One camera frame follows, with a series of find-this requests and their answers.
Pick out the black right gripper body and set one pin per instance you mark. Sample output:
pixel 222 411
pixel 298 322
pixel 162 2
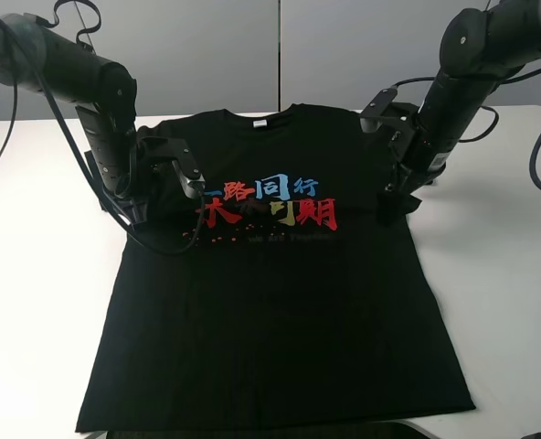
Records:
pixel 418 148

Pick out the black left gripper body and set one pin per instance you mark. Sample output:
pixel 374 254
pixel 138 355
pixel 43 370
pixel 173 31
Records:
pixel 129 173

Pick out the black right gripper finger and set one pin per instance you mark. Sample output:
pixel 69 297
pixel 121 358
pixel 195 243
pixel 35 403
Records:
pixel 391 207
pixel 411 204

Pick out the black printed t-shirt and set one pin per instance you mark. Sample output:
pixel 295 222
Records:
pixel 278 299

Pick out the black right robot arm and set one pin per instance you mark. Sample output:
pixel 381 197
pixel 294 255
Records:
pixel 479 52

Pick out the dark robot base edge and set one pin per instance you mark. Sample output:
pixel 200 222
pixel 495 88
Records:
pixel 390 430

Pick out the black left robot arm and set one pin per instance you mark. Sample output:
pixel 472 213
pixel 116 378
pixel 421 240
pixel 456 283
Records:
pixel 34 58

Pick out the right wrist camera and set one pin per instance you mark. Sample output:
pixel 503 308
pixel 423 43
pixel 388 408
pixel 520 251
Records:
pixel 385 111

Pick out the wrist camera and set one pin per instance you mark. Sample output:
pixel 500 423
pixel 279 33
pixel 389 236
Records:
pixel 385 111
pixel 179 164

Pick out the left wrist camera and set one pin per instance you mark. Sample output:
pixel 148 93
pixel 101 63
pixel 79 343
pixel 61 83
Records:
pixel 179 164

